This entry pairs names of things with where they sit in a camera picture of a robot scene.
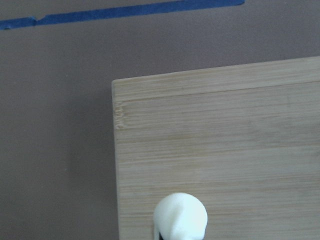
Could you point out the bamboo cutting board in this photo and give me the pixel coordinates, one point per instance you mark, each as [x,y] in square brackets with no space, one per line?
[243,139]

